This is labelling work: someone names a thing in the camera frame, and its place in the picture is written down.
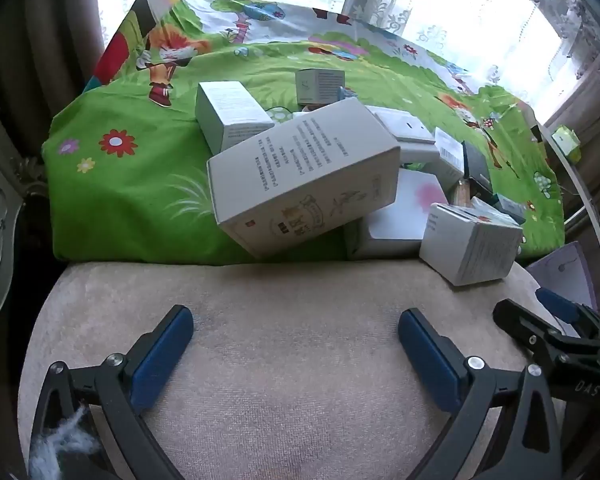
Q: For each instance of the brown curtain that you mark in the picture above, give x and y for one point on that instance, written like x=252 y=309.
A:
x=60 y=35

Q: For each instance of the teal lattice toy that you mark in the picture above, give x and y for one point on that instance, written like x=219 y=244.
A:
x=346 y=95

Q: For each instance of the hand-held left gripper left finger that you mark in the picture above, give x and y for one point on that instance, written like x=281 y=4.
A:
x=162 y=360

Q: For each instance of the ornate grey cabinet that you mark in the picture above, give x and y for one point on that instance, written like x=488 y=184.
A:
x=0 y=185

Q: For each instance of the white fibre tuft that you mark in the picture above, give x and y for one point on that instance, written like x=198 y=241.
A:
x=60 y=440

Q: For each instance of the small grey box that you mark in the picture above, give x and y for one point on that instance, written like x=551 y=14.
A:
x=320 y=85

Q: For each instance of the white lace curtain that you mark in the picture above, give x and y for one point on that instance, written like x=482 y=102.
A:
x=455 y=5

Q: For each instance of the large grey box figure print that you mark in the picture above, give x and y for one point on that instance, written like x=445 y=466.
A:
x=300 y=170

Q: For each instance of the green packet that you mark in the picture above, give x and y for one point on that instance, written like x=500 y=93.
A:
x=567 y=141

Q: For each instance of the white box with barcode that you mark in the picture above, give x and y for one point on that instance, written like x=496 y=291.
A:
x=450 y=147

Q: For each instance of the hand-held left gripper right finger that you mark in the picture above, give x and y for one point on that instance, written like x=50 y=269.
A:
x=430 y=360

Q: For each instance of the white box with coloured label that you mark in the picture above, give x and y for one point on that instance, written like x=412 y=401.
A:
x=470 y=250

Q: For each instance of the green cartoon printed blanket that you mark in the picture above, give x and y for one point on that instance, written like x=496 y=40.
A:
x=130 y=195

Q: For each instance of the white box with pink spot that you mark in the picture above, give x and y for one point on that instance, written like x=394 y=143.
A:
x=400 y=220

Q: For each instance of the flat white box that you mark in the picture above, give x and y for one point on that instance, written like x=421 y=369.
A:
x=405 y=127

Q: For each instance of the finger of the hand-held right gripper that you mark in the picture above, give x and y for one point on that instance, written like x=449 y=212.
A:
x=527 y=330
x=560 y=302

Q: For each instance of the purple storage box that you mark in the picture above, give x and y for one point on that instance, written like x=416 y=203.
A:
x=565 y=275

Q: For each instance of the black box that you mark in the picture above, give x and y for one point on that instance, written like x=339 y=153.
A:
x=477 y=165

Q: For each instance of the tall white and grey box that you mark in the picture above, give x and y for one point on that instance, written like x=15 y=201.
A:
x=230 y=110

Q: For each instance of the beige plush sofa cover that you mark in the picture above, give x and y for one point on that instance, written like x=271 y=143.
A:
x=290 y=360

